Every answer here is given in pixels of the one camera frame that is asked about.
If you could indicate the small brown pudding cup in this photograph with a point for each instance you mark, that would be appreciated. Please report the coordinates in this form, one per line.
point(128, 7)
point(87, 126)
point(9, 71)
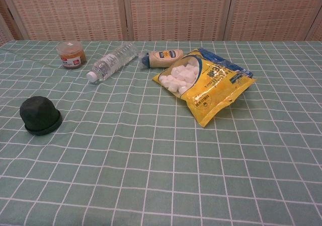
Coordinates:
point(71, 56)

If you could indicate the mayonnaise squeeze bottle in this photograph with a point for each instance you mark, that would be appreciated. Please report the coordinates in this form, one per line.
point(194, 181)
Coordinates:
point(163, 57)

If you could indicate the yellow marshmallow bag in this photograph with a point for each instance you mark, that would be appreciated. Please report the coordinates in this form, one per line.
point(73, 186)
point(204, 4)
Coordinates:
point(211, 92)

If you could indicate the green checked tablecloth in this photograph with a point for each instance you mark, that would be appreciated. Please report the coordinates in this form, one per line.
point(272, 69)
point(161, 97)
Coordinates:
point(161, 160)

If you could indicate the clear plastic water bottle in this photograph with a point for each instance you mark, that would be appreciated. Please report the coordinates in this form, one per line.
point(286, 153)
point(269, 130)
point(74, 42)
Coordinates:
point(113, 61)

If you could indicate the woven folding screen panel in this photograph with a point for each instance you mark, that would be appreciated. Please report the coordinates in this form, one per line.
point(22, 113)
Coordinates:
point(176, 12)
point(70, 12)
point(7, 29)
point(276, 12)
point(315, 32)

